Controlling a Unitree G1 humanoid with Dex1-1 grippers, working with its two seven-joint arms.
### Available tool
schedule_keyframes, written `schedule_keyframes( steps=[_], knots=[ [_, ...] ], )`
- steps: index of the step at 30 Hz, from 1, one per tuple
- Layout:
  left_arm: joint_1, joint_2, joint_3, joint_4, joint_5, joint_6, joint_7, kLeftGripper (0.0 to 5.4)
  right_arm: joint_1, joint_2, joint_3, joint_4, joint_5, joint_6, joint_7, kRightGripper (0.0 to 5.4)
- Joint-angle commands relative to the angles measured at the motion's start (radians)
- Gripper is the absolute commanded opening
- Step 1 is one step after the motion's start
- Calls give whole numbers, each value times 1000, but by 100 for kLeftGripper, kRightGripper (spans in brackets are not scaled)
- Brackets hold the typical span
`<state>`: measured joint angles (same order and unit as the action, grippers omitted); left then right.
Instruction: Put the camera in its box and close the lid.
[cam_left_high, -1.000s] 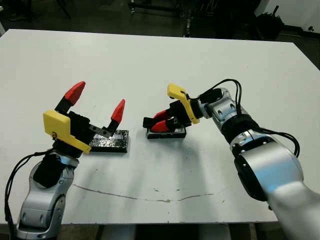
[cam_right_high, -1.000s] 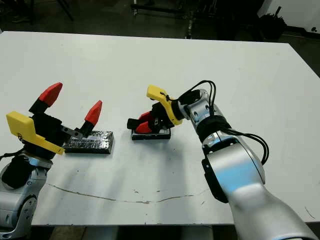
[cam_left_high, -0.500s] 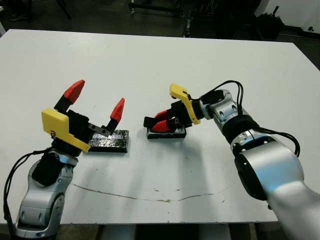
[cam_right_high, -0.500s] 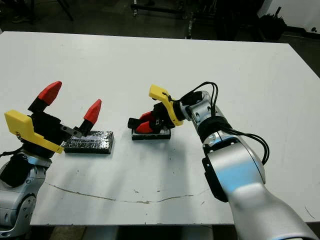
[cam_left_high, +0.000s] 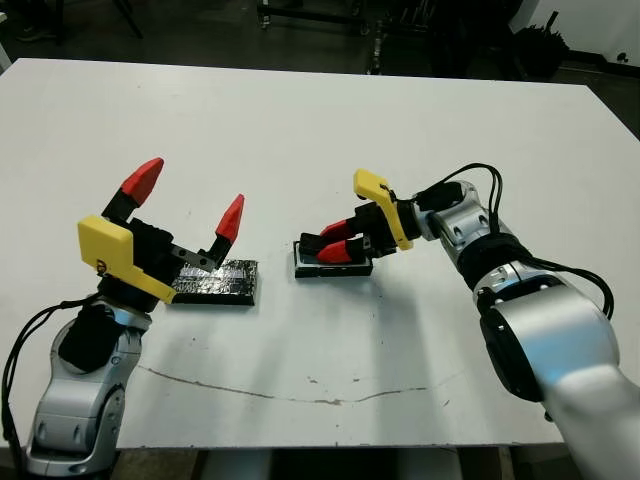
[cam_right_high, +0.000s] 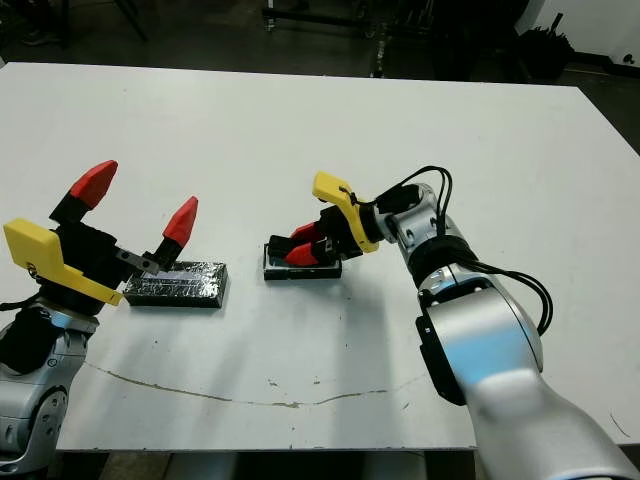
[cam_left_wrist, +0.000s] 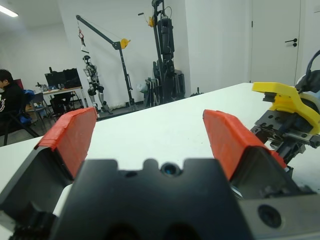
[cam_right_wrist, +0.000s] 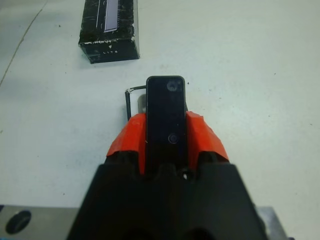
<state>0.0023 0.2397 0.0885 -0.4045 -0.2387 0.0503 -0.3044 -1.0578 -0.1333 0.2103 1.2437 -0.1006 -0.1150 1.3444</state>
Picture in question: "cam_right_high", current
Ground right gripper body yellow mount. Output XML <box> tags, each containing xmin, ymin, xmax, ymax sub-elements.
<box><xmin>310</xmin><ymin>171</ymin><xmax>385</xmax><ymax>265</ymax></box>

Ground left gripper body yellow mount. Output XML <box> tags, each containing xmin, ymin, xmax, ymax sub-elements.
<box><xmin>2</xmin><ymin>218</ymin><xmax>160</xmax><ymax>317</ymax></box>

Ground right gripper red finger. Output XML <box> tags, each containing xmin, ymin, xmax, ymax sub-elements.
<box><xmin>283</xmin><ymin>240</ymin><xmax>334</xmax><ymax>268</ymax></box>
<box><xmin>288</xmin><ymin>221</ymin><xmax>329</xmax><ymax>246</ymax></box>

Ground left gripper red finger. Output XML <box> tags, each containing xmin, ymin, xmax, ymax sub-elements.
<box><xmin>48</xmin><ymin>159</ymin><xmax>120</xmax><ymax>227</ymax></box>
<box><xmin>144</xmin><ymin>195</ymin><xmax>200</xmax><ymax>275</ymax></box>

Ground glossy black box lid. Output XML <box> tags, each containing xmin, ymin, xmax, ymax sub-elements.
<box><xmin>123</xmin><ymin>259</ymin><xmax>231</xmax><ymax>310</ymax></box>

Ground black box white lining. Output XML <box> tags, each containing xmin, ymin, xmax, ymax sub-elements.
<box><xmin>262</xmin><ymin>242</ymin><xmax>344</xmax><ymax>281</ymax></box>

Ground black stand legs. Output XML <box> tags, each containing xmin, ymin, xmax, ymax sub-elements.
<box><xmin>59</xmin><ymin>0</ymin><xmax>150</xmax><ymax>50</ymax></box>

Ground metal pole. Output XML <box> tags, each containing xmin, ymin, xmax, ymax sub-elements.
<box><xmin>372</xmin><ymin>29</ymin><xmax>389</xmax><ymax>79</ymax></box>

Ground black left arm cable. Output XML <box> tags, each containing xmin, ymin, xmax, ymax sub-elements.
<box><xmin>0</xmin><ymin>293</ymin><xmax>44</xmax><ymax>311</ymax></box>

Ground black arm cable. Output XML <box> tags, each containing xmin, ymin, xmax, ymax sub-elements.
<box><xmin>374</xmin><ymin>166</ymin><xmax>555</xmax><ymax>335</ymax></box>
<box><xmin>0</xmin><ymin>293</ymin><xmax>44</xmax><ymax>311</ymax></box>

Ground black wheeled cart frame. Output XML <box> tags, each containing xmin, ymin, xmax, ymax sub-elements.
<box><xmin>262</xmin><ymin>0</ymin><xmax>396</xmax><ymax>39</ymax></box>

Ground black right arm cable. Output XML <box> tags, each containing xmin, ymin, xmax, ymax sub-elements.
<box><xmin>374</xmin><ymin>166</ymin><xmax>555</xmax><ymax>335</ymax></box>

